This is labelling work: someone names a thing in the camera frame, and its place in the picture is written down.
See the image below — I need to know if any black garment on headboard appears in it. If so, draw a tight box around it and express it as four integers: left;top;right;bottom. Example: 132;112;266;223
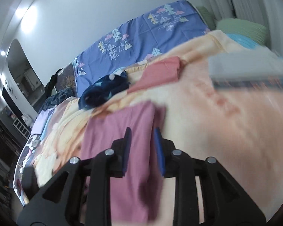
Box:
44;68;62;98

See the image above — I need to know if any light blue pillow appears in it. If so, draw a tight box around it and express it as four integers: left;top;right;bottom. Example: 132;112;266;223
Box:
227;34;259;50

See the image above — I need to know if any lilac folded cloth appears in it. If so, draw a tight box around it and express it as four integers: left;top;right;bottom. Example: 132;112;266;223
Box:
31;108;54;135

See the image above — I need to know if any pink long-sleeve shirt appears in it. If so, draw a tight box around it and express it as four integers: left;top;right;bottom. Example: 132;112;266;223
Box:
80;101;165;223

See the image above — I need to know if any blue tree-print pillow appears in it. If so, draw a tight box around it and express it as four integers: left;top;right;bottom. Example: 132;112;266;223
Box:
72;1;209;96

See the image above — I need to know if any dark teal knitted blanket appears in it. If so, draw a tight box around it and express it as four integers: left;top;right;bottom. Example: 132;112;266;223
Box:
39;87;74;113

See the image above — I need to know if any dark autumn-print pillow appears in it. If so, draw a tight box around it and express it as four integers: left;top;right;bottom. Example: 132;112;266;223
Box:
55;63;77;96

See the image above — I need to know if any folded salmon garment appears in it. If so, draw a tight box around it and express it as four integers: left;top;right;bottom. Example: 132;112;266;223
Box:
127;57;182;93

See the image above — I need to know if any green pillow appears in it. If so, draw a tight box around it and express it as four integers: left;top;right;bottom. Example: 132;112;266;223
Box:
216;18;268;45

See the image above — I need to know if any navy star fleece garment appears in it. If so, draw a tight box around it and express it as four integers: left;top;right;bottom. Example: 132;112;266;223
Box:
78;70;130;110

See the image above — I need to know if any stack of folded clothes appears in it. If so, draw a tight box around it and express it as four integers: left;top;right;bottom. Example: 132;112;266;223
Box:
208;50;283;90

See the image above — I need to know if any white pleated curtain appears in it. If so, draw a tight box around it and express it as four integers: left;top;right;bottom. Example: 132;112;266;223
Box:
202;0;283;27

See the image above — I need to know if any peach fleece blanket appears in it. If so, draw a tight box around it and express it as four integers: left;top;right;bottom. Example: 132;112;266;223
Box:
32;31;283;225

